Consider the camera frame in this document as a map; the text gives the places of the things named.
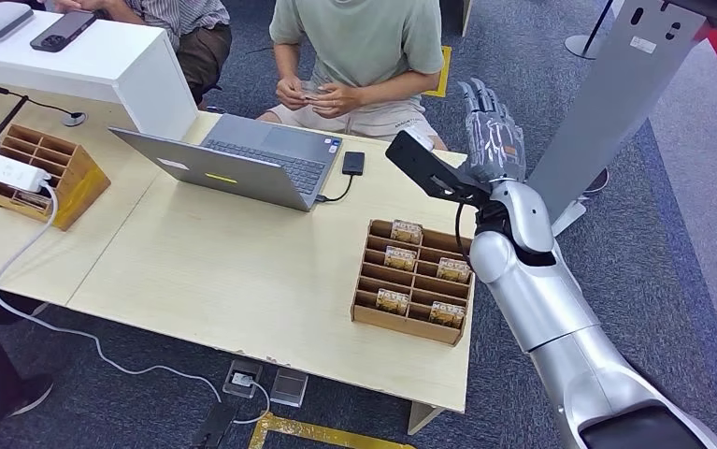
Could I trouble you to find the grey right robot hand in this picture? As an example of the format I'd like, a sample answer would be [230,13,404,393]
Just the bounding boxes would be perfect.
[456,77,528,187]

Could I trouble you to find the person's left hand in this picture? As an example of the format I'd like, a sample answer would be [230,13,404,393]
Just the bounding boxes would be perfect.
[308,82,363,120]

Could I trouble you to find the person's right hand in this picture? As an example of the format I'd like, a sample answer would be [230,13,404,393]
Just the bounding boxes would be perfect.
[275,77,311,112]

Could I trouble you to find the person's hand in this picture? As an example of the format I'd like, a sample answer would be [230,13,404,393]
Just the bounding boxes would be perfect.
[52,0,115,15]

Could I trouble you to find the wooden card organizer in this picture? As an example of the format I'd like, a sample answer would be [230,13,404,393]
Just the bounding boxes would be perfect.
[350,218,476,348]
[0,123,112,232]

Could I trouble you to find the black smartphone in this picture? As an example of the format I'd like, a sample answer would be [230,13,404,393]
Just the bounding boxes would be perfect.
[29,10,98,54]

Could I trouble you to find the black external drive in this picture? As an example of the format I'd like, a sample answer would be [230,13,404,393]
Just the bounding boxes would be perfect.
[340,151,366,177]

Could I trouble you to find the white counter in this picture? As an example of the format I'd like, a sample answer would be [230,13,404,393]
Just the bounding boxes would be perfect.
[0,0,199,141]

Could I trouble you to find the grey laptop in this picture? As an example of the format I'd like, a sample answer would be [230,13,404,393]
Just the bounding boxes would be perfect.
[108,113,344,214]

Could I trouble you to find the dark shoe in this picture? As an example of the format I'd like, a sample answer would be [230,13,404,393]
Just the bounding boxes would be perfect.
[583,167,610,196]

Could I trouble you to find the black stanchion pole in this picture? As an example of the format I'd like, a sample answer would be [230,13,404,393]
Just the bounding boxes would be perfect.
[565,0,617,61]

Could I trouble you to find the grey kiosk stand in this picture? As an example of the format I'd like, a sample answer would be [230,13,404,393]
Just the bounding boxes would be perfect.
[526,0,717,238]

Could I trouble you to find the wooden table leg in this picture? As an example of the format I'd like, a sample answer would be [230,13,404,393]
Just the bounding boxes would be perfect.
[407,400,447,437]

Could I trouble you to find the metal floor socket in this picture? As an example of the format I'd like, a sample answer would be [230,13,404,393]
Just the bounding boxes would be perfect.
[269,368,310,409]
[222,358,265,399]

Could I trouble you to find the yellow floor tape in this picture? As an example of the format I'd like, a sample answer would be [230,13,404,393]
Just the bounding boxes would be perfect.
[247,413,416,449]

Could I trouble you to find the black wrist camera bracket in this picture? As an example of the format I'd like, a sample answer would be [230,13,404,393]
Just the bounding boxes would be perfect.
[385,126,491,210]

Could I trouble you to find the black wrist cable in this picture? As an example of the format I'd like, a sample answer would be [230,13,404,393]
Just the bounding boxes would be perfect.
[452,201,475,263]

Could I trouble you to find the black drive cable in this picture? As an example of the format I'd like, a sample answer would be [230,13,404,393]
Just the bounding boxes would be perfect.
[315,174,357,205]

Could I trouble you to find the thin black cable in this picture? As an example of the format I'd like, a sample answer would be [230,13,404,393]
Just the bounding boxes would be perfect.
[0,36,78,120]

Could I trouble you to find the white power cable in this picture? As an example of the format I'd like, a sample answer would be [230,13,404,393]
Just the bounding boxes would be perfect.
[0,181,271,427]

